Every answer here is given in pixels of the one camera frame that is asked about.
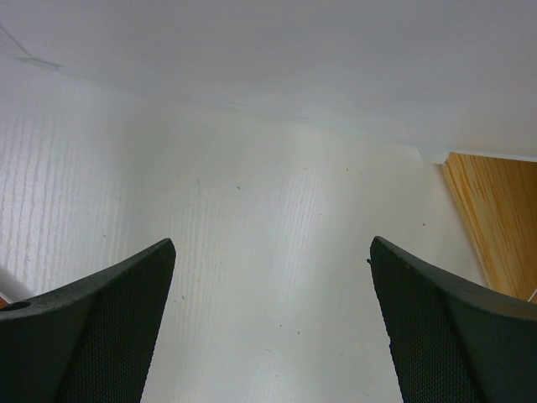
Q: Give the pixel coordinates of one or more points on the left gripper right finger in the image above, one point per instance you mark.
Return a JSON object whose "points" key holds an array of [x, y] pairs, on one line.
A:
{"points": [[452, 340]]}

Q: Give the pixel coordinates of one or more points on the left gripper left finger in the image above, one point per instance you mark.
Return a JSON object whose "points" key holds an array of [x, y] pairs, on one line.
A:
{"points": [[91, 340]]}

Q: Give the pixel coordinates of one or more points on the white cabinet door panel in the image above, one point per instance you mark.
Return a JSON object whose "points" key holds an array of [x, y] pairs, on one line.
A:
{"points": [[454, 75]]}

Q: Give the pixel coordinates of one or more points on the wooden shoe cabinet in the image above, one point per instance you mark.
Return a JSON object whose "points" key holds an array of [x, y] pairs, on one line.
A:
{"points": [[497, 202]]}

